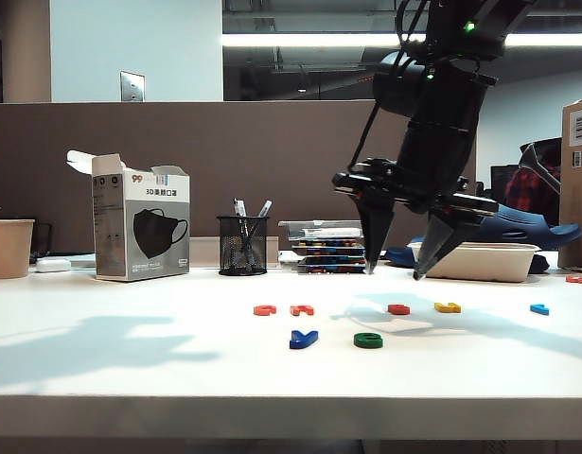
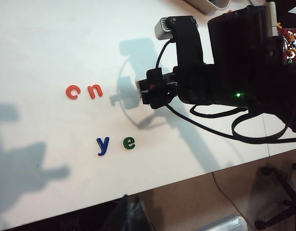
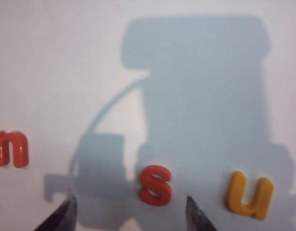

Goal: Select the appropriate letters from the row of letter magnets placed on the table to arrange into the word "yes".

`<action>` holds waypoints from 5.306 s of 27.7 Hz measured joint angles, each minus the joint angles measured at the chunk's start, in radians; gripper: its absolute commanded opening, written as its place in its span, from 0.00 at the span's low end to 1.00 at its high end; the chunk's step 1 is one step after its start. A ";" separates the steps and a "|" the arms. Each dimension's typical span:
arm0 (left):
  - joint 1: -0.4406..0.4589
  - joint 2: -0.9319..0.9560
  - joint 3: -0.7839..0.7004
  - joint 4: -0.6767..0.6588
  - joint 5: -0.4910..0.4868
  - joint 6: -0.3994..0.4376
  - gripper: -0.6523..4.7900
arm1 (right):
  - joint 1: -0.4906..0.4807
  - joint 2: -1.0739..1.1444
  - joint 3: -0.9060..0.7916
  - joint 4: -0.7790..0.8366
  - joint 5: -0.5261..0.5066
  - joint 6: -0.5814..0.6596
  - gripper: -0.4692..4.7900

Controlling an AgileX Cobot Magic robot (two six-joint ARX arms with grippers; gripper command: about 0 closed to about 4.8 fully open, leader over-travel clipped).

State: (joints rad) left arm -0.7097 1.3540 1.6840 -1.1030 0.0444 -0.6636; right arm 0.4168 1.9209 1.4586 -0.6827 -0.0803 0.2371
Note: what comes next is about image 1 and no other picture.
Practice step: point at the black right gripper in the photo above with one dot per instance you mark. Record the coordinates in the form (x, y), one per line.
(413, 189)

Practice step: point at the orange letter s magnet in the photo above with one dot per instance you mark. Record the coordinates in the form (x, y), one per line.
(397, 309)

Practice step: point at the yellow letter u magnet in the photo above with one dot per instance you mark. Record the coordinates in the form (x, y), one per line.
(446, 308)

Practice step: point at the green letter e magnet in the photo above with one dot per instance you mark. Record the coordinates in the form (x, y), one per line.
(366, 341)

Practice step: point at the dark blue letter y magnet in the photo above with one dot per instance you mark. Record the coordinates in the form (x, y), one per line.
(299, 341)

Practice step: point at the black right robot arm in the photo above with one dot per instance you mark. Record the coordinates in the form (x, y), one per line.
(437, 118)

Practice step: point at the letter magnet case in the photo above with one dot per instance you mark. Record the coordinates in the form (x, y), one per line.
(328, 249)
(330, 268)

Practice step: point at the orange letter n magnet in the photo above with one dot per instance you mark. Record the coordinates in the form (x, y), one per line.
(299, 310)

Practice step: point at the light blue letter magnet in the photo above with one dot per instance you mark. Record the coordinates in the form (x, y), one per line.
(539, 309)

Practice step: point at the orange letter c magnet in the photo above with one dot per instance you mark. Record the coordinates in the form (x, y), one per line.
(261, 310)

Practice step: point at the loose orange letter magnet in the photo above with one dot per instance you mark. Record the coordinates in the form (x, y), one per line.
(578, 279)

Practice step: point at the navy blue foam slipper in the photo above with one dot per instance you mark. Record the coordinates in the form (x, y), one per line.
(527, 232)
(401, 253)

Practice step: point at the beige pulp tray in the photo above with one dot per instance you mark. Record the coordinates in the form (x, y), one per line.
(489, 265)

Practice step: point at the clear plastic case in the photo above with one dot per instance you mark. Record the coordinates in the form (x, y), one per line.
(319, 230)

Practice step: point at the black monitor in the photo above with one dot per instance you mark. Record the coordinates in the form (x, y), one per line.
(498, 182)

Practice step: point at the black red plaid jacket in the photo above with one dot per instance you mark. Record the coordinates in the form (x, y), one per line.
(532, 189)

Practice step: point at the black and silver pen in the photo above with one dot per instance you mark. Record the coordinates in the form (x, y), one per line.
(238, 208)
(264, 209)

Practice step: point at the brown cardboard box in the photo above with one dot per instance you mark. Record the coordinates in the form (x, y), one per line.
(576, 213)

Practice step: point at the black mesh pen holder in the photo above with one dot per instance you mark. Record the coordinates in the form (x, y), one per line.
(242, 262)

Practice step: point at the brown desk partition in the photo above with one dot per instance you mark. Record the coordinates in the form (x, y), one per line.
(224, 156)

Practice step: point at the grey white face mask box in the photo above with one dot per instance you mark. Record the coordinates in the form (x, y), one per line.
(144, 227)

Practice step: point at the pale flat pad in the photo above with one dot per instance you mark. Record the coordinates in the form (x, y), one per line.
(82, 260)

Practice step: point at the small white earbud case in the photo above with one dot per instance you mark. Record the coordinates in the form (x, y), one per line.
(53, 265)

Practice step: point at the brown paper cup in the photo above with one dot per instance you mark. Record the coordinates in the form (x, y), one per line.
(9, 250)

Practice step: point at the metal wall switch plate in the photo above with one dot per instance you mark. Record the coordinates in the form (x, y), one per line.
(132, 87)

